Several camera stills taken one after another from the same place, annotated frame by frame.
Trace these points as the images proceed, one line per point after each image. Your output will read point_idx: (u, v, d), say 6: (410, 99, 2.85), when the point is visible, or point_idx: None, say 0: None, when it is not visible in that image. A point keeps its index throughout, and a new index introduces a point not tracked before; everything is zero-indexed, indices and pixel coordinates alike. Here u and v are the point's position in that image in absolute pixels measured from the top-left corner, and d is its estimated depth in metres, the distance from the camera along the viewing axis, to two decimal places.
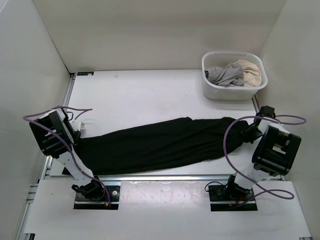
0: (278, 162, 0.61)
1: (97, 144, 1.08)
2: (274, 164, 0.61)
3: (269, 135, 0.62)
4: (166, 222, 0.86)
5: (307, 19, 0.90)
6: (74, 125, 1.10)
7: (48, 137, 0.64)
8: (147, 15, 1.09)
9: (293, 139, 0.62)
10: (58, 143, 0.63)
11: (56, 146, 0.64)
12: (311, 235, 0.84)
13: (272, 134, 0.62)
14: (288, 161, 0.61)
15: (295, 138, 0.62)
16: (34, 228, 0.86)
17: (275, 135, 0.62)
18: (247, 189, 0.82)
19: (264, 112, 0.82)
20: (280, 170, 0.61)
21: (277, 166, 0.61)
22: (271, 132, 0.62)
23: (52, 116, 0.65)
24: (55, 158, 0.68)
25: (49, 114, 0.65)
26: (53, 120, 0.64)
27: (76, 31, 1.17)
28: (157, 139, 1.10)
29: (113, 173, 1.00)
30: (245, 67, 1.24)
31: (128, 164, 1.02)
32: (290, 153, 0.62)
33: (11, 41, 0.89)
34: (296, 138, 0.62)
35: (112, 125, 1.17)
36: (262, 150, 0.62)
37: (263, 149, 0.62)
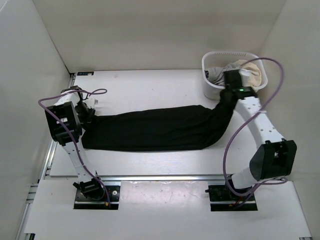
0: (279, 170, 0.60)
1: (107, 124, 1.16)
2: (276, 172, 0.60)
3: (266, 157, 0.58)
4: (166, 222, 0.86)
5: (307, 19, 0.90)
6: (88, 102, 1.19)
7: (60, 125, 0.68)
8: (147, 14, 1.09)
9: (288, 147, 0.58)
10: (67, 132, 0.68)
11: (65, 134, 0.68)
12: (311, 235, 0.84)
13: (267, 155, 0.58)
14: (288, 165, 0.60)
15: (290, 145, 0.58)
16: (34, 228, 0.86)
17: (271, 153, 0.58)
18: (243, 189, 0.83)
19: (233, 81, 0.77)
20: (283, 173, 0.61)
21: (279, 173, 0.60)
22: (267, 152, 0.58)
23: (67, 105, 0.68)
24: (62, 146, 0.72)
25: (64, 104, 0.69)
26: (67, 110, 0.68)
27: (76, 31, 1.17)
28: (163, 123, 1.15)
29: (123, 149, 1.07)
30: (246, 67, 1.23)
31: (135, 142, 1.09)
32: (289, 160, 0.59)
33: (12, 41, 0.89)
34: (290, 144, 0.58)
35: (119, 110, 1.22)
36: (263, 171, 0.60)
37: (265, 171, 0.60)
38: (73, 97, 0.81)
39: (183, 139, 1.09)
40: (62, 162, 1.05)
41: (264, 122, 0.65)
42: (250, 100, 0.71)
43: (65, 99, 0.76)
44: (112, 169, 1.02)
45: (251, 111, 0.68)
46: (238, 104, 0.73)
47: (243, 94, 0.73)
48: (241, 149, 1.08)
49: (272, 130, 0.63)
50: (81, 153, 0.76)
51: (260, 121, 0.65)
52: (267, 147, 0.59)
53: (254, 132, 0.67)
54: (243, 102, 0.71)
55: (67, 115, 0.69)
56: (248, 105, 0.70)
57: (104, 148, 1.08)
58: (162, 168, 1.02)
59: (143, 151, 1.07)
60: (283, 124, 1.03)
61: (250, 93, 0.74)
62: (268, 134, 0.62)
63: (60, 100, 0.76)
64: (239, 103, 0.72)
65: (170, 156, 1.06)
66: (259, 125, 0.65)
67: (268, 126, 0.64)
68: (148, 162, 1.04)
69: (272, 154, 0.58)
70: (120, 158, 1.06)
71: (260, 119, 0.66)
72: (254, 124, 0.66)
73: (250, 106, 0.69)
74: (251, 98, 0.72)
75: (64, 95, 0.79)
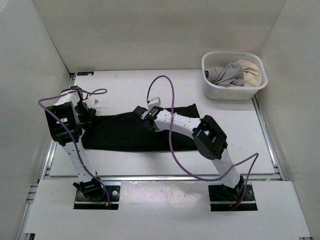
0: (220, 140, 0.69)
1: (107, 124, 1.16)
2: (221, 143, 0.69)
3: (203, 139, 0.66)
4: (166, 222, 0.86)
5: (306, 19, 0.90)
6: (89, 102, 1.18)
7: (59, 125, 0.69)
8: (147, 14, 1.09)
9: (206, 120, 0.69)
10: (66, 132, 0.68)
11: (65, 134, 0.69)
12: (311, 235, 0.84)
13: (203, 137, 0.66)
14: (220, 131, 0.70)
15: (207, 118, 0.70)
16: (35, 228, 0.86)
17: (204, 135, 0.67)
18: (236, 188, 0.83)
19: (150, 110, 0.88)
20: (224, 139, 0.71)
21: (222, 140, 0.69)
22: (199, 135, 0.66)
23: (67, 105, 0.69)
24: (62, 146, 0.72)
25: (64, 104, 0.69)
26: (67, 110, 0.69)
27: (76, 31, 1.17)
28: None
29: (123, 150, 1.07)
30: (245, 67, 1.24)
31: (136, 143, 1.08)
32: (215, 128, 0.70)
33: (12, 41, 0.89)
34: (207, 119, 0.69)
35: (119, 111, 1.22)
36: (212, 150, 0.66)
37: (213, 149, 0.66)
38: (73, 98, 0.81)
39: (182, 139, 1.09)
40: (62, 162, 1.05)
41: (181, 119, 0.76)
42: (161, 115, 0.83)
43: (65, 100, 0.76)
44: (112, 169, 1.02)
45: (168, 120, 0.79)
46: (156, 123, 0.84)
47: (153, 115, 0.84)
48: (241, 149, 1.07)
49: (190, 120, 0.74)
50: (81, 153, 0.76)
51: (178, 120, 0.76)
52: (197, 132, 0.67)
53: (182, 131, 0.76)
54: (158, 119, 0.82)
55: (67, 115, 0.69)
56: (162, 117, 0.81)
57: (103, 148, 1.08)
58: (162, 168, 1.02)
59: (143, 151, 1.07)
60: (283, 124, 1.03)
61: (157, 111, 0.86)
62: (190, 124, 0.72)
63: (60, 100, 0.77)
64: (156, 122, 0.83)
65: (170, 156, 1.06)
66: (180, 123, 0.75)
67: (185, 119, 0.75)
68: (148, 162, 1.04)
69: (204, 134, 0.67)
70: (120, 158, 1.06)
71: (177, 119, 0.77)
72: (177, 126, 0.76)
73: (163, 117, 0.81)
74: (161, 112, 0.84)
75: (64, 95, 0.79)
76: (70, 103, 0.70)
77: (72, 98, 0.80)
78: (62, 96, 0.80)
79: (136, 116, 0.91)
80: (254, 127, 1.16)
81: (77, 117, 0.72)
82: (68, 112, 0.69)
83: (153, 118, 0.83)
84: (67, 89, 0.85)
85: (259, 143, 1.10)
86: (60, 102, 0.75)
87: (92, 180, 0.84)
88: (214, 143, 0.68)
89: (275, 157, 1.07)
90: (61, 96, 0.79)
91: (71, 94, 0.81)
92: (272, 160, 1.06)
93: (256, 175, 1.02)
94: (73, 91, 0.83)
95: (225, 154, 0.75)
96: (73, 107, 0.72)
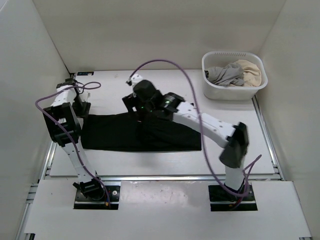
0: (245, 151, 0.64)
1: (107, 124, 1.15)
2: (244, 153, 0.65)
3: (235, 152, 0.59)
4: (165, 222, 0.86)
5: (307, 19, 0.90)
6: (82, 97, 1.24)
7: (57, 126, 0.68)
8: (146, 14, 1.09)
9: (242, 130, 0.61)
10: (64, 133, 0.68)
11: (63, 135, 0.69)
12: (311, 235, 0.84)
13: (235, 151, 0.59)
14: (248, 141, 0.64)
15: (241, 126, 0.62)
16: (34, 228, 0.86)
17: (236, 148, 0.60)
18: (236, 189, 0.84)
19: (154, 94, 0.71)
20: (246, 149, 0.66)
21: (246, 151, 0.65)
22: (233, 148, 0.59)
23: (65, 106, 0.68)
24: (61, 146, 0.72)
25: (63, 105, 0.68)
26: (65, 111, 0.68)
27: (76, 31, 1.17)
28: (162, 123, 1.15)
29: (124, 149, 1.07)
30: (245, 67, 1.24)
31: (136, 143, 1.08)
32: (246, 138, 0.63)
33: (12, 42, 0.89)
34: (242, 128, 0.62)
35: (119, 111, 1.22)
36: (237, 161, 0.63)
37: (238, 160, 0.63)
38: (69, 95, 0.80)
39: (182, 138, 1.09)
40: (62, 162, 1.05)
41: (210, 120, 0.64)
42: (182, 107, 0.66)
43: (62, 99, 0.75)
44: (112, 169, 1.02)
45: (194, 118, 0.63)
46: (174, 117, 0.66)
47: (172, 104, 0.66)
48: None
49: (222, 125, 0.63)
50: (80, 153, 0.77)
51: (208, 122, 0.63)
52: (231, 144, 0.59)
53: (210, 135, 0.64)
54: (179, 113, 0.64)
55: (66, 116, 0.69)
56: (185, 113, 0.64)
57: (104, 148, 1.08)
58: (162, 168, 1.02)
59: (143, 151, 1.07)
60: (283, 124, 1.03)
61: (175, 99, 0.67)
62: (222, 130, 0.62)
63: (58, 98, 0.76)
64: (176, 116, 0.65)
65: (169, 156, 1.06)
66: (210, 126, 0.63)
67: (216, 122, 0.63)
68: (148, 162, 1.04)
69: (237, 146, 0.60)
70: (120, 158, 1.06)
71: (206, 121, 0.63)
72: (205, 129, 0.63)
73: (188, 113, 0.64)
74: (182, 105, 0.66)
75: (61, 93, 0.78)
76: (68, 105, 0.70)
77: (68, 96, 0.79)
78: (58, 94, 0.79)
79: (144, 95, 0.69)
80: (254, 126, 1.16)
81: (75, 118, 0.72)
82: (66, 114, 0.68)
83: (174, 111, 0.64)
84: (63, 85, 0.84)
85: (259, 142, 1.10)
86: (57, 101, 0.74)
87: (93, 180, 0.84)
88: (241, 153, 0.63)
89: (275, 156, 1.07)
90: (58, 94, 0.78)
91: (68, 92, 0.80)
92: (272, 160, 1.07)
93: (256, 175, 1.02)
94: (69, 87, 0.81)
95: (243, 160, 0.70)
96: (72, 109, 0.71)
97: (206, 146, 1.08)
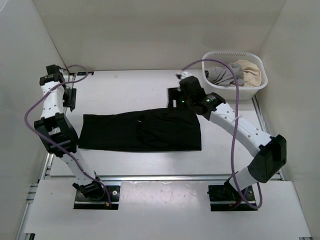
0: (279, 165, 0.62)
1: (107, 124, 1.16)
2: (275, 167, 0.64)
3: (266, 164, 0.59)
4: (165, 222, 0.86)
5: (307, 19, 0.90)
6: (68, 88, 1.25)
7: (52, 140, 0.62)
8: (146, 14, 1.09)
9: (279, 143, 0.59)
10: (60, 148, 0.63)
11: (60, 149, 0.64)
12: (311, 235, 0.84)
13: (267, 162, 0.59)
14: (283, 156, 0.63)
15: (279, 139, 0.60)
16: (34, 228, 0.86)
17: (269, 160, 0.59)
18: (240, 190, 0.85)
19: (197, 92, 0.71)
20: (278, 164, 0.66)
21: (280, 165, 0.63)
22: (266, 160, 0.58)
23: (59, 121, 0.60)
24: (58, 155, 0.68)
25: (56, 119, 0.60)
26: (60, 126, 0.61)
27: (76, 30, 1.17)
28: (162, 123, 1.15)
29: (123, 149, 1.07)
30: (245, 67, 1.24)
31: (136, 143, 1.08)
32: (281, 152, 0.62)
33: (12, 41, 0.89)
34: (281, 141, 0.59)
35: (119, 111, 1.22)
36: (268, 174, 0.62)
37: (268, 172, 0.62)
38: (59, 96, 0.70)
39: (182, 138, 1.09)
40: (62, 162, 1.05)
41: (246, 126, 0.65)
42: (221, 108, 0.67)
43: (53, 106, 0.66)
44: (112, 169, 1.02)
45: (230, 120, 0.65)
46: (211, 115, 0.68)
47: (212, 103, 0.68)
48: (241, 149, 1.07)
49: (258, 133, 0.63)
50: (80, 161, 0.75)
51: (243, 127, 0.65)
52: (264, 155, 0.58)
53: (243, 140, 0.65)
54: (218, 113, 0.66)
55: (64, 129, 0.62)
56: (223, 114, 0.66)
57: (103, 148, 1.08)
58: (162, 168, 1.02)
59: (143, 151, 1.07)
60: (283, 124, 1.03)
61: (216, 99, 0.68)
62: (258, 138, 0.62)
63: (48, 105, 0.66)
64: (213, 115, 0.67)
65: (170, 156, 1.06)
66: (244, 131, 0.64)
67: (252, 129, 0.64)
68: (148, 162, 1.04)
69: (270, 158, 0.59)
70: (120, 158, 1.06)
71: (242, 125, 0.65)
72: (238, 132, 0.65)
73: (225, 114, 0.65)
74: (222, 106, 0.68)
75: (49, 96, 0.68)
76: (62, 115, 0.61)
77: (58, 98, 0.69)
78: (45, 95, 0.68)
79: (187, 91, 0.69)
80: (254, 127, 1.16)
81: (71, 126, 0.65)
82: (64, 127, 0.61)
83: (212, 110, 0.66)
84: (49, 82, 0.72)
85: None
86: (47, 111, 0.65)
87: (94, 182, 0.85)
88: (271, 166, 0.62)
89: None
90: (46, 97, 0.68)
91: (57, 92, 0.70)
92: None
93: None
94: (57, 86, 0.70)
95: None
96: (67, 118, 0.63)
97: (206, 145, 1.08)
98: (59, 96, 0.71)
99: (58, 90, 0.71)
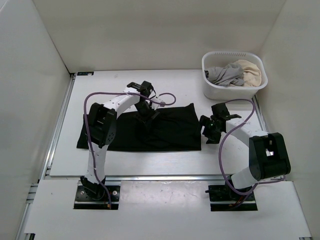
0: (278, 165, 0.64)
1: None
2: (277, 169, 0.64)
3: (257, 147, 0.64)
4: (165, 221, 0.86)
5: (307, 19, 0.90)
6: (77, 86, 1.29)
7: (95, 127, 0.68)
8: (146, 14, 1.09)
9: (274, 136, 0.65)
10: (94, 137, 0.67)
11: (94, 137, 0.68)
12: (311, 235, 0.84)
13: (258, 147, 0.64)
14: (283, 157, 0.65)
15: (277, 135, 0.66)
16: (35, 228, 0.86)
17: (261, 147, 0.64)
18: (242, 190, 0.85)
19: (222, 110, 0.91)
20: (282, 171, 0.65)
21: (279, 166, 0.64)
22: (257, 143, 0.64)
23: (109, 113, 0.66)
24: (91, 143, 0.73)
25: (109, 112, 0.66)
26: (105, 119, 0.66)
27: (76, 31, 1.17)
28: (162, 124, 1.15)
29: (123, 149, 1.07)
30: (245, 67, 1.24)
31: (136, 143, 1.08)
32: (281, 152, 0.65)
33: (12, 42, 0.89)
34: (277, 137, 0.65)
35: None
36: (261, 164, 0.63)
37: (262, 163, 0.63)
38: (127, 101, 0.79)
39: (182, 139, 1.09)
40: (62, 162, 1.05)
41: (250, 127, 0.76)
42: (234, 120, 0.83)
43: (116, 103, 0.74)
44: (112, 169, 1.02)
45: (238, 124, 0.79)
46: (227, 125, 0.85)
47: (229, 117, 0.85)
48: (241, 149, 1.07)
49: (258, 131, 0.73)
50: (97, 156, 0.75)
51: (247, 127, 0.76)
52: (254, 137, 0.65)
53: (244, 137, 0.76)
54: (230, 121, 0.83)
55: (105, 122, 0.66)
56: (235, 121, 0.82)
57: None
58: (162, 168, 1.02)
59: (143, 151, 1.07)
60: (283, 124, 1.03)
61: (234, 115, 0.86)
62: (255, 133, 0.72)
63: (114, 100, 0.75)
64: (227, 123, 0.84)
65: (170, 156, 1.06)
66: (246, 130, 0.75)
67: (253, 128, 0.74)
68: (148, 162, 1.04)
69: (262, 146, 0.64)
70: (120, 158, 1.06)
71: (246, 126, 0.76)
72: (242, 131, 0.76)
73: (236, 121, 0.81)
74: (236, 118, 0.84)
75: (122, 96, 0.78)
76: (114, 113, 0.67)
77: (126, 101, 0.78)
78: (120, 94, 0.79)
79: (215, 111, 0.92)
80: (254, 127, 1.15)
81: (113, 127, 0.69)
82: (107, 119, 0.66)
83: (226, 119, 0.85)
84: (133, 88, 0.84)
85: None
86: (110, 103, 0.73)
87: (97, 188, 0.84)
88: (269, 162, 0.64)
89: None
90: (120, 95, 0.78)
91: (129, 98, 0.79)
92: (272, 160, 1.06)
93: None
94: (134, 94, 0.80)
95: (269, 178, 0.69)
96: (115, 119, 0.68)
97: (206, 145, 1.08)
98: (129, 100, 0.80)
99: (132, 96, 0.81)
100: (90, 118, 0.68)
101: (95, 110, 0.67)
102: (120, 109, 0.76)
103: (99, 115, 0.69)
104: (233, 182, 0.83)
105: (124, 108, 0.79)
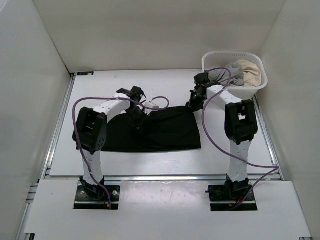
0: (249, 129, 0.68)
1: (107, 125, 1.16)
2: (248, 131, 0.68)
3: (231, 113, 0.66)
4: (165, 221, 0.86)
5: (307, 19, 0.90)
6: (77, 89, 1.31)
7: (85, 132, 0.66)
8: (146, 14, 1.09)
9: (246, 102, 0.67)
10: (84, 143, 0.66)
11: (83, 142, 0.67)
12: (311, 235, 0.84)
13: (232, 113, 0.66)
14: (253, 119, 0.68)
15: (249, 102, 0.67)
16: (35, 229, 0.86)
17: (234, 113, 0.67)
18: (243, 187, 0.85)
19: (201, 78, 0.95)
20: (252, 132, 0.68)
21: (250, 130, 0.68)
22: (230, 110, 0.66)
23: (99, 117, 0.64)
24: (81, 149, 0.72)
25: (98, 115, 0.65)
26: (95, 124, 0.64)
27: (76, 31, 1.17)
28: (161, 124, 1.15)
29: (123, 149, 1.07)
30: (245, 67, 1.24)
31: (135, 143, 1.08)
32: (252, 117, 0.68)
33: (13, 42, 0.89)
34: (250, 102, 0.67)
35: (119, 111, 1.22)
36: (236, 130, 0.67)
37: (236, 128, 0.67)
38: (117, 107, 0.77)
39: (182, 139, 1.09)
40: (62, 161, 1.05)
41: (227, 94, 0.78)
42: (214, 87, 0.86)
43: (106, 108, 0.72)
44: (112, 169, 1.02)
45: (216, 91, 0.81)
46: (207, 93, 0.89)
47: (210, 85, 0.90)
48: None
49: (233, 98, 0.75)
50: (90, 162, 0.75)
51: (223, 94, 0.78)
52: (228, 104, 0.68)
53: (222, 104, 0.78)
54: (210, 89, 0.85)
55: (95, 127, 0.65)
56: (214, 89, 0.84)
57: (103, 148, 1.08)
58: (162, 168, 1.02)
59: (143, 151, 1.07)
60: (283, 124, 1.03)
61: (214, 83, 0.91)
62: (231, 100, 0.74)
63: (104, 104, 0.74)
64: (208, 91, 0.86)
65: (170, 156, 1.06)
66: (223, 97, 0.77)
67: (229, 95, 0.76)
68: (148, 162, 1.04)
69: (235, 111, 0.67)
70: (119, 158, 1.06)
71: (224, 94, 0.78)
72: (220, 98, 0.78)
73: (215, 89, 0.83)
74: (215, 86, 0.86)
75: (112, 101, 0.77)
76: (105, 116, 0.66)
77: (116, 106, 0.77)
78: (110, 100, 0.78)
79: (197, 79, 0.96)
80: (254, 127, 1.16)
81: (103, 132, 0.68)
82: (96, 124, 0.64)
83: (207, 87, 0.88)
84: (123, 94, 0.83)
85: (258, 144, 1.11)
86: (99, 107, 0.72)
87: (96, 187, 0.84)
88: (241, 125, 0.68)
89: (275, 156, 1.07)
90: (110, 101, 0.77)
91: (120, 103, 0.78)
92: (272, 160, 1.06)
93: (255, 175, 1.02)
94: (124, 99, 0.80)
95: (245, 144, 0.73)
96: (105, 124, 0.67)
97: (206, 145, 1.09)
98: (119, 106, 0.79)
99: (122, 102, 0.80)
100: (79, 123, 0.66)
101: (84, 115, 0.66)
102: (110, 114, 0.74)
103: (88, 119, 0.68)
104: (232, 178, 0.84)
105: (114, 113, 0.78)
